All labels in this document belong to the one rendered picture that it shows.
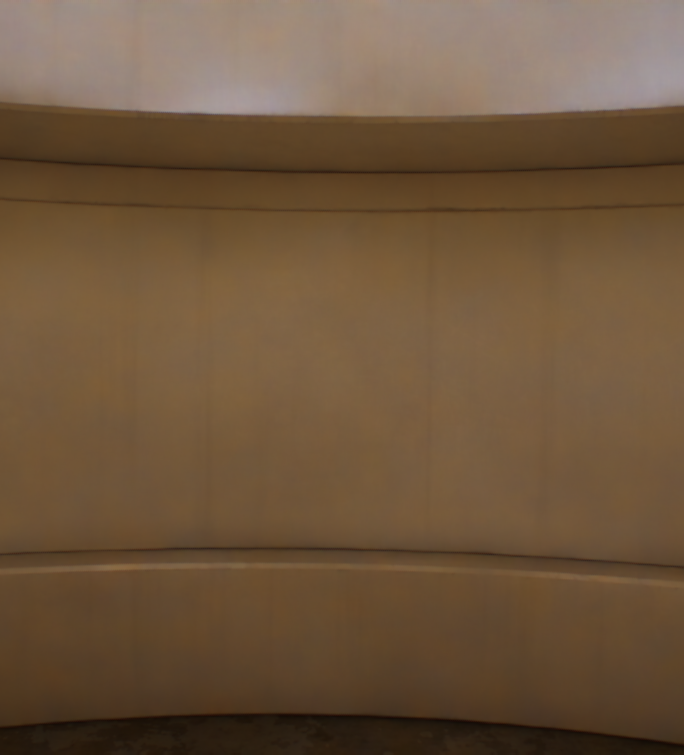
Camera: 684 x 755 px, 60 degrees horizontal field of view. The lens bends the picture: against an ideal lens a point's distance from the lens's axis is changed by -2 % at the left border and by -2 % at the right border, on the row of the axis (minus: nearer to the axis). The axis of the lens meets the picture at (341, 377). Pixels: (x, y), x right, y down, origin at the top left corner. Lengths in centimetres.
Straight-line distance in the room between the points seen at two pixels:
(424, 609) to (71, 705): 26
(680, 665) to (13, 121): 56
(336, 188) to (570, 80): 18
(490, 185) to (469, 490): 23
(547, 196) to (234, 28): 25
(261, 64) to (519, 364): 27
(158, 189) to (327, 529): 29
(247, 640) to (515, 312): 31
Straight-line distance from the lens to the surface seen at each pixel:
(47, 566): 48
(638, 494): 49
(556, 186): 49
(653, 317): 49
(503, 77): 41
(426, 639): 48
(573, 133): 43
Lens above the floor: 26
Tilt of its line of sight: 1 degrees down
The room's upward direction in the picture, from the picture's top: 1 degrees clockwise
